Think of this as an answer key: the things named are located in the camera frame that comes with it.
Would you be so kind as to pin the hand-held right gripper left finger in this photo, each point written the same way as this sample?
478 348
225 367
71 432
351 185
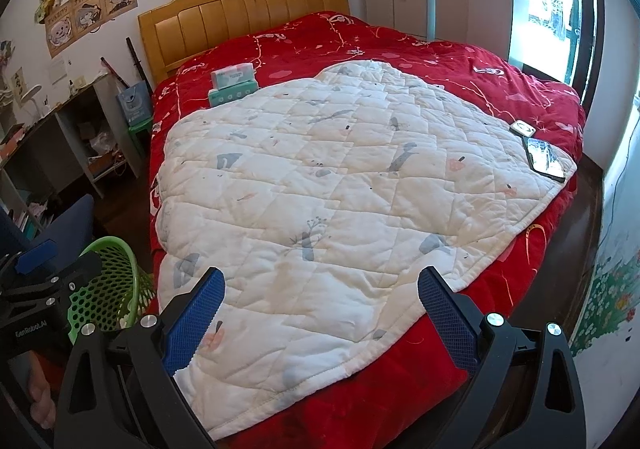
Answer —
195 324

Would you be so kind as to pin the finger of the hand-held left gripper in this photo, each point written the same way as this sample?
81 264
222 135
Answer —
35 256
65 281

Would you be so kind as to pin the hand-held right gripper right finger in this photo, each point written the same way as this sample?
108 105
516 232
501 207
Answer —
447 324

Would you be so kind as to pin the green plastic basket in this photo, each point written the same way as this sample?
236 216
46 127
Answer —
117 274

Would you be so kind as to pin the person's left hand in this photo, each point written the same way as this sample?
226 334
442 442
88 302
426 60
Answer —
42 394

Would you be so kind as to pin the blue chair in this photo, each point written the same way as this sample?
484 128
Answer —
60 229

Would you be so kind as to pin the row of books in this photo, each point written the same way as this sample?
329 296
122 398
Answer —
22 219

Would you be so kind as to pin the red cloth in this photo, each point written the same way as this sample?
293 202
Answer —
52 364

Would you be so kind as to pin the yellow-green basket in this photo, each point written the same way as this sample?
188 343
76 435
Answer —
148 285

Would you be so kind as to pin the grey desk with shelves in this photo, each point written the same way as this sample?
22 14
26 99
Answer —
65 119

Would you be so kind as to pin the white desk lamp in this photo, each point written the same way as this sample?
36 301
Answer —
27 101

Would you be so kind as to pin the green plastic stool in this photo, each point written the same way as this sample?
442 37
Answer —
140 139

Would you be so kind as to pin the blue paper bag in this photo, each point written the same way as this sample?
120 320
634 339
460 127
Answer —
134 104

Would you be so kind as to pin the white paper sheet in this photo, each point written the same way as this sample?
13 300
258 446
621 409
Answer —
58 71

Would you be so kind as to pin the white quilted mat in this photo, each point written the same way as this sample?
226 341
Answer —
325 179

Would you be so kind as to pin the black smartphone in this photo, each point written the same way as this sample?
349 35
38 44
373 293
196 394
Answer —
544 159

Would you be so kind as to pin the red stick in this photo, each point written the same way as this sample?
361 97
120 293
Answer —
112 70

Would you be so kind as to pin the small white device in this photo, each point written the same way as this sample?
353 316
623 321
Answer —
523 128

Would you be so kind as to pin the dark wooden sword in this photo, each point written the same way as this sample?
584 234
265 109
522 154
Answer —
137 64

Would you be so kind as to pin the teal dotted tissue pack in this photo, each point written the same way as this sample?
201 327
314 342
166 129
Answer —
232 95

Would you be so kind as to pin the pale tissue pack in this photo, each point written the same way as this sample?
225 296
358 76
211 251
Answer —
232 76

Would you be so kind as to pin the red patterned blanket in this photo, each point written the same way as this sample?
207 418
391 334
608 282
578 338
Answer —
350 39

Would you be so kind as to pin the wooden bed headboard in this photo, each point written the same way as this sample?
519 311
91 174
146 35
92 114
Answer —
225 14

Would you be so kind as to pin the glass balcony door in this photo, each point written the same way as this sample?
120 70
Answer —
550 4

